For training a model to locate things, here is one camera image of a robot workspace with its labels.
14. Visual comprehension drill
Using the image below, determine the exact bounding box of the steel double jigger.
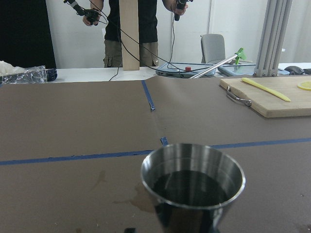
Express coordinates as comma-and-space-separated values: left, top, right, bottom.
140, 143, 246, 233

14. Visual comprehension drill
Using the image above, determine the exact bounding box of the blue teach pendant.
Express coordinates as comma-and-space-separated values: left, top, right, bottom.
155, 63, 213, 79
217, 63, 290, 77

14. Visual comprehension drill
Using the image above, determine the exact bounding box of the standing person in black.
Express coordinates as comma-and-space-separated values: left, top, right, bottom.
63, 0, 194, 68

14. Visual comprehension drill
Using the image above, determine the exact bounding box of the grey office chair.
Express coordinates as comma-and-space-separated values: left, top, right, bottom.
201, 34, 225, 64

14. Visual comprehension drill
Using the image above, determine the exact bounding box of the yellow plastic knife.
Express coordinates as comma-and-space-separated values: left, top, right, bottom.
241, 77, 291, 102

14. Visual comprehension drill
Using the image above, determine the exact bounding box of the metal rod green tip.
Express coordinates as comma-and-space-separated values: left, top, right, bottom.
190, 48, 246, 79

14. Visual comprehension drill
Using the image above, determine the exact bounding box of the bamboo cutting board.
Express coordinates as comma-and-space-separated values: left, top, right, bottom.
220, 75, 311, 118

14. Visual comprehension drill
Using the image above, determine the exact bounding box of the clear plastic bag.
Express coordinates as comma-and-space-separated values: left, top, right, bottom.
0, 66, 58, 84

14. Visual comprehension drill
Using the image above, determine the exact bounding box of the wooden post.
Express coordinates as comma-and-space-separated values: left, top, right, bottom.
119, 0, 139, 71

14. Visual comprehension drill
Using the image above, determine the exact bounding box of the aluminium frame post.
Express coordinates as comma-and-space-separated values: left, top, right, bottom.
253, 0, 293, 77

